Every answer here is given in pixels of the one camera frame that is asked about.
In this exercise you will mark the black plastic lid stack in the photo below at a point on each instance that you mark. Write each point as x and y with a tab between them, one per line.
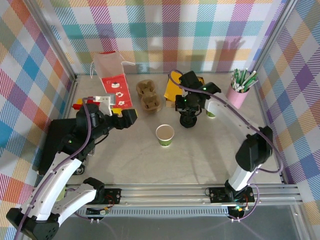
188	123

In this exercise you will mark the brown pulp cup carrier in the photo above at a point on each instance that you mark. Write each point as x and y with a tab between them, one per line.
145	87
151	103

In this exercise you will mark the red white paper bag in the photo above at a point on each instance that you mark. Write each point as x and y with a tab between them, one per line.
117	87

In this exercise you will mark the green paper coffee cup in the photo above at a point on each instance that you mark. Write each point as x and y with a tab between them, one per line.
210	114
165	142

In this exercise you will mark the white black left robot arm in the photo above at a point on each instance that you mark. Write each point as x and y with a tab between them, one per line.
50	185

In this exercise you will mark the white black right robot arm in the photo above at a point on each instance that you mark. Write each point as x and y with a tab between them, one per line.
220	106

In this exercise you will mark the red yellow plastic block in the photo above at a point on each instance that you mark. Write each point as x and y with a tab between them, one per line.
76	106

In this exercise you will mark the brown cardboard piece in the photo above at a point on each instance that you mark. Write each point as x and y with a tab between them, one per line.
170	103

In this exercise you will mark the yellow paper envelope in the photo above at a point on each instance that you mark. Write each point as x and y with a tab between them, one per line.
172	88

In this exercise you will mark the pink straw holder cup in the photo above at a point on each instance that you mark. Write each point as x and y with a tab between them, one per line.
236	98

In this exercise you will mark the green white wrapped straw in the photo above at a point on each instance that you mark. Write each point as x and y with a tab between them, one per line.
235	77
252	84
251	78
240	78

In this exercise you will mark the small circuit board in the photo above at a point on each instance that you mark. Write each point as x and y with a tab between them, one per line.
100	212
238	208

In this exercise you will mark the short aluminium side rail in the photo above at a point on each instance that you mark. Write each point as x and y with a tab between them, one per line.
71	95

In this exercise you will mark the aluminium frame post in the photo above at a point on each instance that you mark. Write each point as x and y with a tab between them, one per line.
67	63
266	48

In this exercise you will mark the long aluminium base rail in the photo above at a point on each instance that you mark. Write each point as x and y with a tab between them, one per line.
162	195

